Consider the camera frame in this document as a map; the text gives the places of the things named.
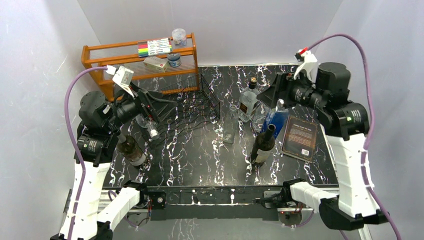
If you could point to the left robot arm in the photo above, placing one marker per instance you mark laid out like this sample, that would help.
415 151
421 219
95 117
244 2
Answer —
97 137

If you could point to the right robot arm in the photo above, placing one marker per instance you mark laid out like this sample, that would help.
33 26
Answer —
346 127

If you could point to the clear bottle red label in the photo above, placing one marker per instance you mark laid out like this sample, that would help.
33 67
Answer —
148 124

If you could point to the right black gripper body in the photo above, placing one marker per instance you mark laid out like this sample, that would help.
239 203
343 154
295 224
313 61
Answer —
299 92

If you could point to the square clear liquor bottle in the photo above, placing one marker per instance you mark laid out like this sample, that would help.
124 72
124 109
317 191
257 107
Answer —
248 101

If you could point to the dark wine bottle left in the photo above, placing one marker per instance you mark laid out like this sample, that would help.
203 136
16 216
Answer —
128 146

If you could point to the orange wooden shelf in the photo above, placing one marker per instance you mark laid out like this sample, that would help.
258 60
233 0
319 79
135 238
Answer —
126 54

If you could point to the small white cardboard box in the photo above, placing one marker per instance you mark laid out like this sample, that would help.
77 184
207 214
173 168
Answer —
156 63

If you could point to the dark wine bottle white label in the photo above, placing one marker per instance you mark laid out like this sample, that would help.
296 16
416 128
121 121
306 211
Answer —
263 146

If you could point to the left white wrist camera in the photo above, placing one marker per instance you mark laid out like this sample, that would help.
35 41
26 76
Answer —
122 77

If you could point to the pack of coloured markers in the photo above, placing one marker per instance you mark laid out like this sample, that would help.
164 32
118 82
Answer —
154 47

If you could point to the small blue tin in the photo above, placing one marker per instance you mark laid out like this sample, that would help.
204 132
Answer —
174 59

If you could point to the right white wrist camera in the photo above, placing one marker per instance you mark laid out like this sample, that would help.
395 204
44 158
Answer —
307 61

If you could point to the dark hardcover book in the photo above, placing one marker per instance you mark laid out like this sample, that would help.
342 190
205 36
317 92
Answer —
299 139

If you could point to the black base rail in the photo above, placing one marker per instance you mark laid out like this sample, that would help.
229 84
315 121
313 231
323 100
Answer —
219 202

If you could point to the blue water bottle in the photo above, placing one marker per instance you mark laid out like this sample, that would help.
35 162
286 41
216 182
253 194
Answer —
277 118

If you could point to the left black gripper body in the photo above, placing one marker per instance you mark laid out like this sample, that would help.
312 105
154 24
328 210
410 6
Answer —
130 107

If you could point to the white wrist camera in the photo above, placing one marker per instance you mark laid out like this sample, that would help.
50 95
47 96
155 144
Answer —
307 61
122 77

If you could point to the black wire wine rack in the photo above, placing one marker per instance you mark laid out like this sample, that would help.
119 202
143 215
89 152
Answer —
197 105

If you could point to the clear plastic round container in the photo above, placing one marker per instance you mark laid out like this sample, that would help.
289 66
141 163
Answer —
179 37

